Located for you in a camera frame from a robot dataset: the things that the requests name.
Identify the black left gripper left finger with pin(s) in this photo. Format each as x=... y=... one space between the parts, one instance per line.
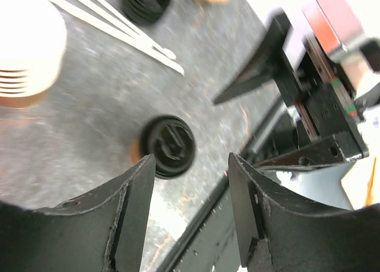
x=101 y=230

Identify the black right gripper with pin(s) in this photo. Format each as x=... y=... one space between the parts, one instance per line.
x=328 y=114

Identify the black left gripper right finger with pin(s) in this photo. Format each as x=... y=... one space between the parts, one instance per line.
x=280 y=230

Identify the black coffee cup lid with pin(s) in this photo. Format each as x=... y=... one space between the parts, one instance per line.
x=172 y=143

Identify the brown paper coffee cup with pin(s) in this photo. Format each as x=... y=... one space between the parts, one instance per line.
x=135 y=154

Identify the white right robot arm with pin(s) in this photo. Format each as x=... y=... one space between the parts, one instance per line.
x=341 y=37

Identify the stack of black lids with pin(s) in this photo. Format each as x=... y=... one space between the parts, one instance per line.
x=144 y=12

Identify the white wrapped straw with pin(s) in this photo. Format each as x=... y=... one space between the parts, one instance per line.
x=115 y=32
x=126 y=22
x=108 y=16

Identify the stack of paper cups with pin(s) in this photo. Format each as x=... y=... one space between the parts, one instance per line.
x=33 y=44

